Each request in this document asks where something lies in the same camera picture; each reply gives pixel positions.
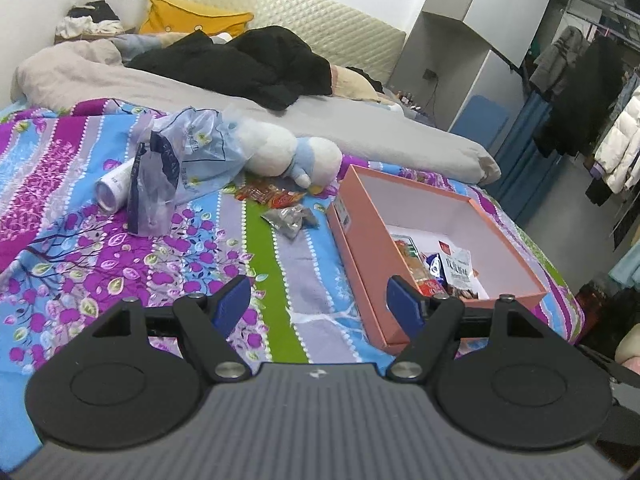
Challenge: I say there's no clear blue plastic bag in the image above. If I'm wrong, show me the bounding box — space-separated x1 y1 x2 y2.
131 106 251 196

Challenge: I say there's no white bottle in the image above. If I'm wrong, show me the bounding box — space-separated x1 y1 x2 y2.
95 157 136 211

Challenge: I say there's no black jacket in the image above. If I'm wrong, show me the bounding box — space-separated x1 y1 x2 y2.
122 25 335 111

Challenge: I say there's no heap of mixed snack packets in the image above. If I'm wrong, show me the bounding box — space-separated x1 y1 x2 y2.
392 234 488 301

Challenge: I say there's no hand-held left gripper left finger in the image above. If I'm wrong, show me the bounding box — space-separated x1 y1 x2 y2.
92 274 251 381

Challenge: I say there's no white red label packet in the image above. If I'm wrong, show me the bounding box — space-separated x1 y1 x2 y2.
439 241 476 291

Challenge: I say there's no blue curtain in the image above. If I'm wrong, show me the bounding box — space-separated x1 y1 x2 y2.
487 92 556 211

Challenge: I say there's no cream padded headboard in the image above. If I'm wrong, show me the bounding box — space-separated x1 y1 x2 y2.
145 0 407 86

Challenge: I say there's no heap of clothes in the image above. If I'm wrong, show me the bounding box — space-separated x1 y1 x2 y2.
55 1 126 38

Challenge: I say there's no pile of red orange packets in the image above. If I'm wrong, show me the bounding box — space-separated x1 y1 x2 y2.
234 184 307 209

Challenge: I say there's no grey duvet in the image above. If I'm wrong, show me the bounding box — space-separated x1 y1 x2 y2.
11 40 502 185

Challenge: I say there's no metal clothes rack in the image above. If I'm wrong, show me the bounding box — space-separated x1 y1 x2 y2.
565 0 640 26

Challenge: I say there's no grey hanging garment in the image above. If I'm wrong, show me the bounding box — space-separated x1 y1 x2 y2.
529 25 591 96

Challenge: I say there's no group of small bottles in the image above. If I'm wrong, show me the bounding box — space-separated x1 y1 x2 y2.
392 89 426 113

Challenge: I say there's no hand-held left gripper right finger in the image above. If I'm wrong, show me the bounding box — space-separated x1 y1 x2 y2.
386 274 551 380

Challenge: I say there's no black hanging coat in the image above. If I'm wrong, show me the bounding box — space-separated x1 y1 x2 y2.
532 35 626 158

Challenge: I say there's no light blue cloth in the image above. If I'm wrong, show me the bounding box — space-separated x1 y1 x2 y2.
111 32 168 63

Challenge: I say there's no pale blue cloth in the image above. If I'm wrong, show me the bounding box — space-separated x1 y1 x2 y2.
607 242 640 291

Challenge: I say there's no white wardrobe cabinet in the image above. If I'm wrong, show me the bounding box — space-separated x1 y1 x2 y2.
387 0 561 133

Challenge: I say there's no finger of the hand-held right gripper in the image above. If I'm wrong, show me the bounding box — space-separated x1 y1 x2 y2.
575 344 640 388

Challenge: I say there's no beige pillow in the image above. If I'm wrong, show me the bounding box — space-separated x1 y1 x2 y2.
330 65 386 103

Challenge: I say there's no white puffer jacket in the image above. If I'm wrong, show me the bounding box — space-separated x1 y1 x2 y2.
592 85 640 196

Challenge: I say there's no white plush toy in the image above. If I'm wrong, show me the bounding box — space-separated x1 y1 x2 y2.
222 105 343 195

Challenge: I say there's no pink cardboard box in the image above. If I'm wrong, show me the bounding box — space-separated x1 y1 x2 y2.
325 163 549 350

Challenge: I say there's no yellow pillow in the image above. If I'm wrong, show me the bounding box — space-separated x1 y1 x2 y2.
137 0 256 38

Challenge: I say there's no silver snack packet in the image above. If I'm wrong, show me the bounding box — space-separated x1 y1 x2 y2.
260 204 321 241

